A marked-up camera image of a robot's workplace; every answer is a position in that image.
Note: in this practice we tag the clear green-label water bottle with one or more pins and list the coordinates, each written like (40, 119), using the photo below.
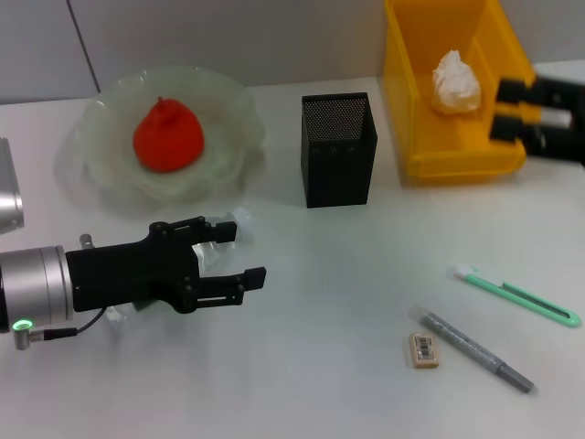
(212, 258)

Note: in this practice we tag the translucent wavy fruit plate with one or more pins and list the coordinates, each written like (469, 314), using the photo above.
(228, 119)

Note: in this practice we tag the grey marker pen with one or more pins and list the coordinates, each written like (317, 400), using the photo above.
(466, 347)

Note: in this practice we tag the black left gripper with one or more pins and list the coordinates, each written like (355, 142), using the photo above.
(132, 273)

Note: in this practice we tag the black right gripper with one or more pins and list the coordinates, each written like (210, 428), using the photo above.
(562, 137)

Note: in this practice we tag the red-orange fruit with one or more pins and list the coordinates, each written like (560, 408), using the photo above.
(169, 137)

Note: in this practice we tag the beige eraser with barcode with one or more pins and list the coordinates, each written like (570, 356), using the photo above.
(424, 351)

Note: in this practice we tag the white paper ball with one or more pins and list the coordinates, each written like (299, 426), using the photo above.
(457, 87)

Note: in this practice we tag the yellow plastic storage bin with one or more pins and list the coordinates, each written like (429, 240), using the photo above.
(457, 146)

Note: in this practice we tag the black mesh pen holder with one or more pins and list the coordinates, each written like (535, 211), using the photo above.
(338, 169)

